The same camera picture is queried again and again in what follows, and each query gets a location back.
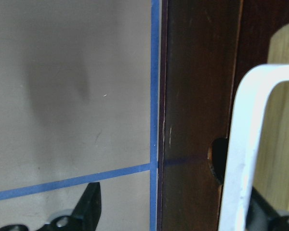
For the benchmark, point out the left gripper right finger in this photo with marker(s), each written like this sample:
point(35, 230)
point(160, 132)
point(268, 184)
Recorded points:
point(263, 217)

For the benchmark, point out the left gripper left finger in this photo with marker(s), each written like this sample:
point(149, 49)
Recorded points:
point(84, 217)

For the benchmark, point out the light wooden drawer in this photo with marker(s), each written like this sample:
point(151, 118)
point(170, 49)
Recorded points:
point(272, 170)

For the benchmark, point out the white drawer handle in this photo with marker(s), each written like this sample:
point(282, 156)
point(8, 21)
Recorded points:
point(247, 119)

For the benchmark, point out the dark wooden drawer cabinet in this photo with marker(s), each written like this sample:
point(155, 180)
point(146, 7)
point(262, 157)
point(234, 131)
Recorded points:
point(207, 46)

